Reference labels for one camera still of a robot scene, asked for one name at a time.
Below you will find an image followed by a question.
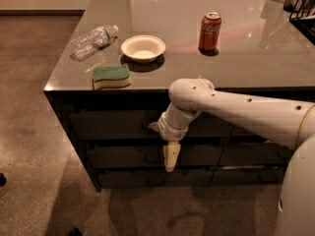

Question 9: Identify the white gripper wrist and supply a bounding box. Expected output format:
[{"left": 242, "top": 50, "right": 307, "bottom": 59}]
[{"left": 149, "top": 103, "right": 201, "bottom": 172}]

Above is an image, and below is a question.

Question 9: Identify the dark drawer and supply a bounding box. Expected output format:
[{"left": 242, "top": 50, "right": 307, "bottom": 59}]
[
  {"left": 220, "top": 143, "right": 291, "bottom": 166},
  {"left": 87, "top": 145, "right": 223, "bottom": 168},
  {"left": 230, "top": 125, "right": 254, "bottom": 137},
  {"left": 69, "top": 110, "right": 233, "bottom": 140},
  {"left": 98, "top": 169, "right": 213, "bottom": 189},
  {"left": 211, "top": 167, "right": 284, "bottom": 186}
]

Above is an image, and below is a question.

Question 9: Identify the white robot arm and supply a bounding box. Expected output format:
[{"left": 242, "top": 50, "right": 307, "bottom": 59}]
[{"left": 150, "top": 79, "right": 315, "bottom": 236}]

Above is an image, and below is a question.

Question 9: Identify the dark drawer cabinet counter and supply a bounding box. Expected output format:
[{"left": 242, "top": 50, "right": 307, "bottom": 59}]
[{"left": 44, "top": 0, "right": 315, "bottom": 189}]

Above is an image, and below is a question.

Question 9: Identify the green yellow sponge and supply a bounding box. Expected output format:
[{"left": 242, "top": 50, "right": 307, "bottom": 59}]
[{"left": 93, "top": 64, "right": 131, "bottom": 89}]

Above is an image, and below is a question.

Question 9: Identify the white paper bowl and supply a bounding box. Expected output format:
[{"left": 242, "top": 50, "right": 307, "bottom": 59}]
[{"left": 121, "top": 35, "right": 166, "bottom": 64}]

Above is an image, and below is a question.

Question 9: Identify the red cola can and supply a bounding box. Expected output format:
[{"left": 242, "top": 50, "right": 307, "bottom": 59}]
[{"left": 198, "top": 12, "right": 221, "bottom": 52}]

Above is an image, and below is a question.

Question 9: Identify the clear plastic water bottle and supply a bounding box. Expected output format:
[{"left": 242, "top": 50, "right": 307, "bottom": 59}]
[{"left": 70, "top": 25, "right": 119, "bottom": 61}]

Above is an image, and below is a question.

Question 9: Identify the black object on floor bottom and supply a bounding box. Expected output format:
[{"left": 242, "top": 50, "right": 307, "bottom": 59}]
[{"left": 67, "top": 227, "right": 82, "bottom": 236}]

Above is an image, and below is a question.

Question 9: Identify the black object on floor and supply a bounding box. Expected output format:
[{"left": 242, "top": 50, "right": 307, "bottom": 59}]
[
  {"left": 0, "top": 173, "right": 7, "bottom": 187},
  {"left": 67, "top": 227, "right": 82, "bottom": 236}
]

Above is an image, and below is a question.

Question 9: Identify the black object on floor left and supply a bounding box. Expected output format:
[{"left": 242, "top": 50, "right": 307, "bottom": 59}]
[{"left": 0, "top": 173, "right": 7, "bottom": 187}]

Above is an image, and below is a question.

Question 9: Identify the black wire rack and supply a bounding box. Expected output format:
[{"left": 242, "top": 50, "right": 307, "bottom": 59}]
[{"left": 283, "top": 0, "right": 315, "bottom": 44}]

